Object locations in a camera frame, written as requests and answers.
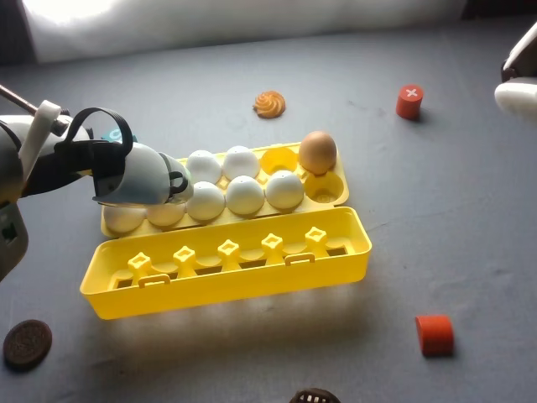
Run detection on chocolate toy cake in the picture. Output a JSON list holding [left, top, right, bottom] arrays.
[[288, 388, 340, 403]]

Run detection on teal number cube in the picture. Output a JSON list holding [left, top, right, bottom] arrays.
[[101, 128, 139, 146]]

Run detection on grey table cloth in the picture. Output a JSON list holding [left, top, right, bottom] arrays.
[[0, 18, 537, 403]]

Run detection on brown toy egg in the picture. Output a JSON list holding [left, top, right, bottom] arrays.
[[298, 130, 338, 175]]

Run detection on orange swirl toy cookie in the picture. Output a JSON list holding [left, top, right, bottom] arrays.
[[253, 90, 287, 119]]

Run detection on yellow plastic egg box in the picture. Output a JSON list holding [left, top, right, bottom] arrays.
[[79, 140, 373, 321]]

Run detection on white backdrop sheet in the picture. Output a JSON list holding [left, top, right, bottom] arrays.
[[20, 0, 467, 65]]

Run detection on red half-round block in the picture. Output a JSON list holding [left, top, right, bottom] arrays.
[[414, 314, 456, 358]]

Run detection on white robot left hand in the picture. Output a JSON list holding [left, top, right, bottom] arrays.
[[91, 142, 196, 209]]

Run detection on red cylinder with white cross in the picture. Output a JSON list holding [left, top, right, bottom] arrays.
[[395, 84, 425, 121]]

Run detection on chocolate sandwich toy cookie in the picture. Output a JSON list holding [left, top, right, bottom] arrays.
[[3, 319, 54, 370]]

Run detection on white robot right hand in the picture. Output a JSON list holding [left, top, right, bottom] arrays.
[[494, 18, 537, 124]]

